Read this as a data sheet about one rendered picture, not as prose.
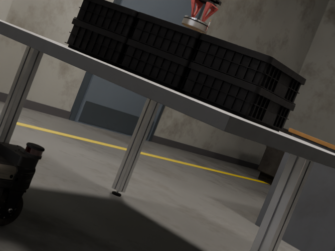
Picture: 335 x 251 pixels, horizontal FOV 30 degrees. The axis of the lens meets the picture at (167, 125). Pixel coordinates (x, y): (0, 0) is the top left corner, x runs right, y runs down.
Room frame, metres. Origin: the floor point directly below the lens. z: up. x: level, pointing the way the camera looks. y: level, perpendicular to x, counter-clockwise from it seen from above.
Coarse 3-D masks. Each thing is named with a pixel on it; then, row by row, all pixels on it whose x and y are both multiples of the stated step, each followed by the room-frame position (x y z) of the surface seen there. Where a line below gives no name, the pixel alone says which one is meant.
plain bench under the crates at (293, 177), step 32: (0, 32) 2.06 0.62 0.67; (32, 32) 2.78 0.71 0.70; (32, 64) 2.86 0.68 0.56; (96, 64) 1.77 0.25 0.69; (160, 96) 1.61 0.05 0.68; (0, 128) 2.85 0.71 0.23; (224, 128) 1.47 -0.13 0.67; (256, 128) 1.57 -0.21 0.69; (128, 160) 3.57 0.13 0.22; (288, 160) 1.98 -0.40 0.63; (320, 160) 1.91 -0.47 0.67; (288, 192) 1.96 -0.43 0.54
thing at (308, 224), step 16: (320, 144) 4.31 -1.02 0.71; (320, 176) 4.24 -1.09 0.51; (272, 192) 4.47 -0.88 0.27; (304, 192) 4.29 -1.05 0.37; (320, 192) 4.20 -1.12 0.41; (304, 208) 4.25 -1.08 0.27; (320, 208) 4.16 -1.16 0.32; (256, 224) 4.48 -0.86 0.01; (288, 224) 4.30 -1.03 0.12; (304, 224) 4.21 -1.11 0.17; (320, 224) 4.13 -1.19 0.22; (288, 240) 4.26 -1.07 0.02; (304, 240) 4.18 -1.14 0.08; (320, 240) 4.10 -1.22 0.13
